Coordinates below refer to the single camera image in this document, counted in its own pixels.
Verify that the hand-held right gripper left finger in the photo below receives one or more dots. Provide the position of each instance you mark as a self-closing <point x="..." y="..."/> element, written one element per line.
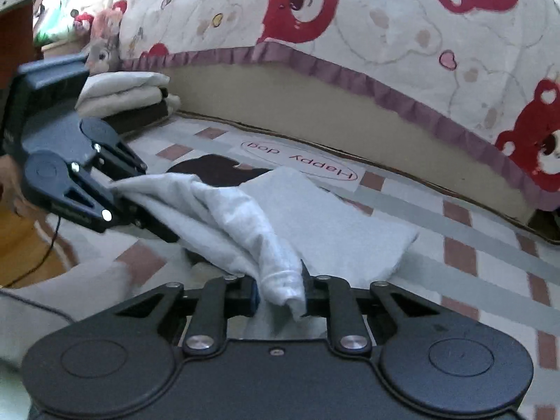
<point x="250" y="299"/>

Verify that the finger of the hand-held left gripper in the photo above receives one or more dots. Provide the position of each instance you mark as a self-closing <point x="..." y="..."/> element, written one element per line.
<point x="122" y="157"/>
<point x="87" y="201"/>

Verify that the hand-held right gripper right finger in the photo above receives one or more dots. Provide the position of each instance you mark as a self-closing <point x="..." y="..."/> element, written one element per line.
<point x="315" y="297"/>

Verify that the light grey t-shirt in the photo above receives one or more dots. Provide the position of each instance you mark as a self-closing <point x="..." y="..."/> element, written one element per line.
<point x="245" y="218"/>

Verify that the person's left hand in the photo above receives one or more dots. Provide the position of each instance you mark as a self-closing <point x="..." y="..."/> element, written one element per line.
<point x="9" y="183"/>

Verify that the folded cream garment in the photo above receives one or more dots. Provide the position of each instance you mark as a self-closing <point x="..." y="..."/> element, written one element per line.
<point x="127" y="98"/>

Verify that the beige nightstand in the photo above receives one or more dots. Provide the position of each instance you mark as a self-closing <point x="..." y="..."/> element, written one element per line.
<point x="61" y="48"/>

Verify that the grey bunny plush toy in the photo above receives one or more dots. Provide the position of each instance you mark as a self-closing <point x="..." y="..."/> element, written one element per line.
<point x="103" y="54"/>

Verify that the brown wooden dresser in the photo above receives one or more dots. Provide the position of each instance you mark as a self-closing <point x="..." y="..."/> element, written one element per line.
<point x="15" y="35"/>

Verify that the red plush toy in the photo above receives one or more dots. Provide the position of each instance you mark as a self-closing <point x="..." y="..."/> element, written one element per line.
<point x="83" y="21"/>

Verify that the green plastic bag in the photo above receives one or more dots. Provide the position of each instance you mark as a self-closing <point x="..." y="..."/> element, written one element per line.
<point x="57" y="13"/>

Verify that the pink plush toy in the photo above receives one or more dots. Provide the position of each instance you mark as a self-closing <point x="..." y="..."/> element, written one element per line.
<point x="103" y="24"/>

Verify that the checkered dog rug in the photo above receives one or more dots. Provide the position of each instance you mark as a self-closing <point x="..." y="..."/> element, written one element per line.
<point x="437" y="249"/>

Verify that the beige bed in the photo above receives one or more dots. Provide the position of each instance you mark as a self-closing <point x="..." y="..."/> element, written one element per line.
<point x="284" y="96"/>

